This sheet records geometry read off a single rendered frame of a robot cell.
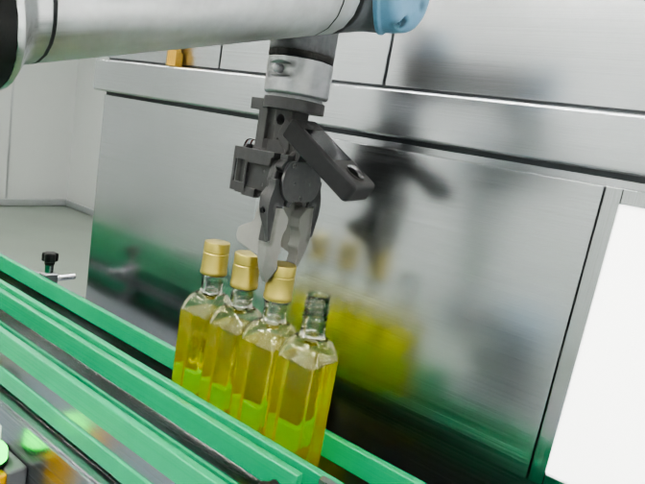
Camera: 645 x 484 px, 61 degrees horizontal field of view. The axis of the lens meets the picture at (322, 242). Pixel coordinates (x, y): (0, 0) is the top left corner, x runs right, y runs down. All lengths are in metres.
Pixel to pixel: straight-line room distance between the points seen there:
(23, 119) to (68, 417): 6.21
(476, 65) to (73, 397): 0.65
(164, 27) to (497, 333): 0.50
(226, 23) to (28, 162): 6.68
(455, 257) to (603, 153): 0.19
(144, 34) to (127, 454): 0.52
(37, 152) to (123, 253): 5.90
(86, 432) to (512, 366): 0.52
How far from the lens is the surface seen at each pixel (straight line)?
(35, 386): 0.87
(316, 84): 0.62
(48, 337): 0.97
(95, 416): 0.75
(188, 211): 1.00
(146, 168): 1.09
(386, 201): 0.71
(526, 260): 0.65
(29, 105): 6.93
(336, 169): 0.58
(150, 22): 0.31
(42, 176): 7.09
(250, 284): 0.68
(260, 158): 0.63
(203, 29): 0.34
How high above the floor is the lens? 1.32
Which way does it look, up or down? 11 degrees down
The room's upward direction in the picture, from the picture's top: 10 degrees clockwise
